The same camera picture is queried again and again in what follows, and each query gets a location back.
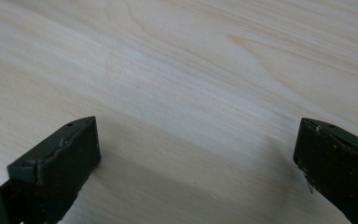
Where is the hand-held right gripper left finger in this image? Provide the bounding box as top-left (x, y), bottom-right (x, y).
top-left (0, 116), bottom-right (103, 224)

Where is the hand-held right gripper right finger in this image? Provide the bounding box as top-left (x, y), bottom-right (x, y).
top-left (293, 117), bottom-right (358, 224)

